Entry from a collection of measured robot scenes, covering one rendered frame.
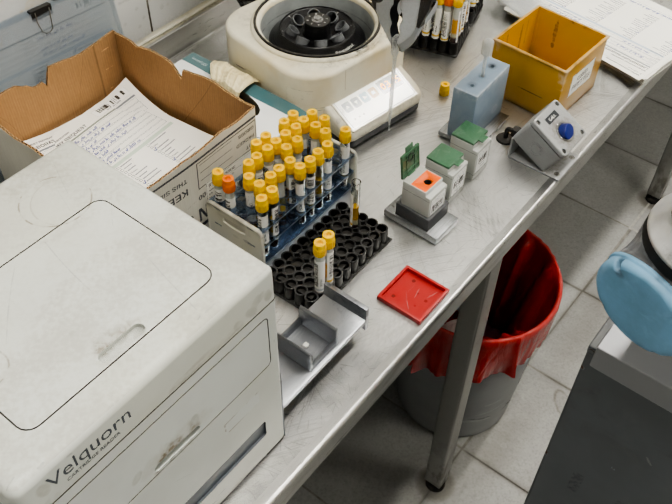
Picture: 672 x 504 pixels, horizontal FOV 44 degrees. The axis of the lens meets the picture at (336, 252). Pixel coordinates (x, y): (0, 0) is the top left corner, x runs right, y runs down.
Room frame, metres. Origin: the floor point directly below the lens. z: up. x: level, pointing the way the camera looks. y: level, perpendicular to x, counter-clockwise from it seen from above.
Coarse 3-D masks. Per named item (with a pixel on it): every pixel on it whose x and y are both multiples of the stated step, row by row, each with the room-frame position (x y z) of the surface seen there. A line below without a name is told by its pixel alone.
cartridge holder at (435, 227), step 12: (396, 204) 0.82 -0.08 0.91; (444, 204) 0.82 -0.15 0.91; (396, 216) 0.81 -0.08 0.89; (408, 216) 0.80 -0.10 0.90; (420, 216) 0.79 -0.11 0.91; (432, 216) 0.79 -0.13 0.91; (444, 216) 0.82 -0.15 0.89; (408, 228) 0.80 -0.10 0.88; (420, 228) 0.79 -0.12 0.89; (432, 228) 0.79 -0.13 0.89; (444, 228) 0.79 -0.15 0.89; (432, 240) 0.77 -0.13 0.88
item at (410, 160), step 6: (408, 150) 0.84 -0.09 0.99; (414, 150) 0.84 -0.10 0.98; (402, 156) 0.83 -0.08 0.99; (408, 156) 0.83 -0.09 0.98; (414, 156) 0.84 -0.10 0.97; (402, 162) 0.82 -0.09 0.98; (408, 162) 0.83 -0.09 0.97; (414, 162) 0.84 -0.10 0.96; (402, 168) 0.82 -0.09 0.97; (408, 168) 0.83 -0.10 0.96; (414, 168) 0.84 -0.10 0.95; (402, 174) 0.82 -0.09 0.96; (408, 174) 0.83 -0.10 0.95
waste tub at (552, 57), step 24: (528, 24) 1.20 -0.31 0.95; (552, 24) 1.20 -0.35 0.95; (576, 24) 1.17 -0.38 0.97; (504, 48) 1.11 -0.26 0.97; (528, 48) 1.21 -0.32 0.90; (552, 48) 1.19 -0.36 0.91; (576, 48) 1.17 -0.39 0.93; (600, 48) 1.12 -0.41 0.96; (528, 72) 1.08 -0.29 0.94; (552, 72) 1.05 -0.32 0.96; (576, 72) 1.07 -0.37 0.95; (504, 96) 1.10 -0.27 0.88; (528, 96) 1.07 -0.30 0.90; (552, 96) 1.05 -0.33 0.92; (576, 96) 1.09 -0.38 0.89
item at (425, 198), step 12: (420, 168) 0.84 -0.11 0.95; (408, 180) 0.82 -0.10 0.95; (420, 180) 0.82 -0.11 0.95; (432, 180) 0.82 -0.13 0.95; (408, 192) 0.81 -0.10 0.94; (420, 192) 0.80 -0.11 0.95; (432, 192) 0.80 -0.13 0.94; (444, 192) 0.82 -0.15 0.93; (408, 204) 0.81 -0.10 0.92; (420, 204) 0.80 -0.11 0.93; (432, 204) 0.80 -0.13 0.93
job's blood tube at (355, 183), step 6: (354, 180) 0.79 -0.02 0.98; (360, 180) 0.79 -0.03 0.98; (354, 186) 0.78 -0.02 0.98; (360, 186) 0.78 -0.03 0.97; (354, 192) 0.78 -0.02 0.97; (360, 192) 0.78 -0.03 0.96; (354, 198) 0.78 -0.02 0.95; (354, 204) 0.78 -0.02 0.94; (354, 210) 0.78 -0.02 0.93; (354, 216) 0.78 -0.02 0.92; (354, 222) 0.78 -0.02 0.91
